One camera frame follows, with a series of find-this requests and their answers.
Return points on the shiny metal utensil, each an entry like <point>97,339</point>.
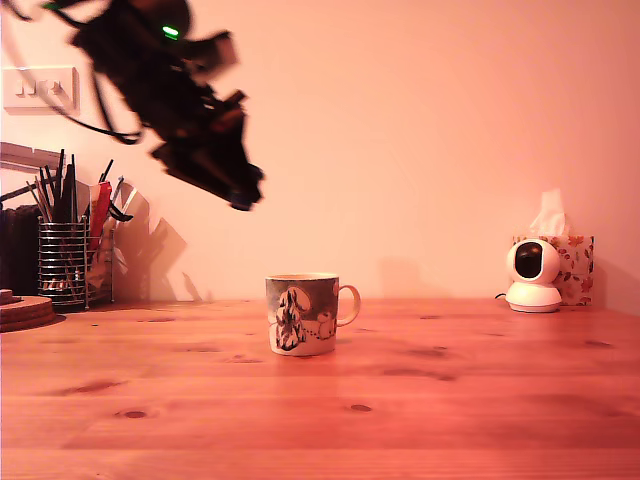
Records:
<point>131,197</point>

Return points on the black curved utensil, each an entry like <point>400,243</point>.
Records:
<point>121,218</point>

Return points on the black straw-like stick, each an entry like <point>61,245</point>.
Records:
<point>106,170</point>

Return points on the red kitchen utensil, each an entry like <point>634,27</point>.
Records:
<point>101,205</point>

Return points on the black flat kitchen utensil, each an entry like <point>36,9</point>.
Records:
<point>69,200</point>

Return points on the thin black stick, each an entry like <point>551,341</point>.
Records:
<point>61,165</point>

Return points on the cartoon print ceramic mug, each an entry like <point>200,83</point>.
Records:
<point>300,315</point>

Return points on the round cork trivet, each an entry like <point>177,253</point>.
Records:
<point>25,316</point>

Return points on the white paper tissue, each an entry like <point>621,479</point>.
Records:
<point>550,215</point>

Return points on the floral tissue box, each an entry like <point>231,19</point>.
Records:
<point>580,270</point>

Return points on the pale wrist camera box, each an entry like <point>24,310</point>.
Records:
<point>220,52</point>

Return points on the grey metal wall rail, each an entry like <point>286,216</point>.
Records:
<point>20,155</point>

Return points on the white wall switch plate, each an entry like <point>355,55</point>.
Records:
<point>30,100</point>

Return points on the small white round camera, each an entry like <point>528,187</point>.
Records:
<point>542,295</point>

